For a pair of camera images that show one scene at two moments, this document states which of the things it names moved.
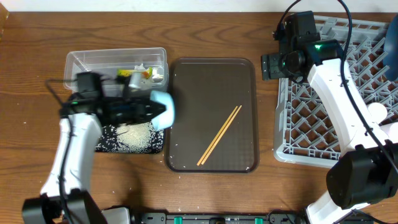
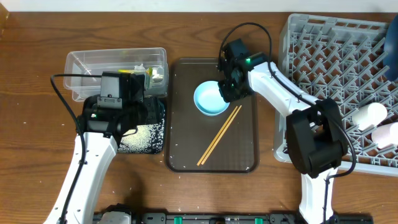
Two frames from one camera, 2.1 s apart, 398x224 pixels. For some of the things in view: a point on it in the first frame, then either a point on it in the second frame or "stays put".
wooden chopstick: x=215 y=144 stays put
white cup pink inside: x=391 y=129 stays put
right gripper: x=272 y=68 → x=231 y=97
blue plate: x=390 y=51 stays put
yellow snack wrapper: x=146 y=74 stays put
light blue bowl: x=165 y=120 → x=209 y=99
